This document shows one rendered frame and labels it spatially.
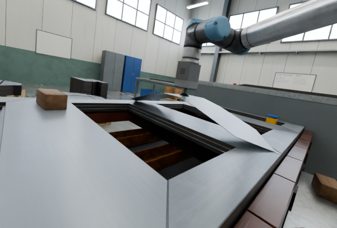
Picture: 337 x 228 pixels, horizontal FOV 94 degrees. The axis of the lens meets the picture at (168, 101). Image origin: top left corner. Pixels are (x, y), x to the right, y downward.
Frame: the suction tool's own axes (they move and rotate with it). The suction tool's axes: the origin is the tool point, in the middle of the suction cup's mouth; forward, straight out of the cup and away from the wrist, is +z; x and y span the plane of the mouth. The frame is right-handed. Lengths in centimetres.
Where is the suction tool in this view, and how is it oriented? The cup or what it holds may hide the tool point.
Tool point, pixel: (183, 98)
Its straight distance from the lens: 67.6
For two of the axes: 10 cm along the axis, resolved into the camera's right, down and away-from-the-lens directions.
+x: 7.6, 2.0, -6.2
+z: -1.5, 9.8, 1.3
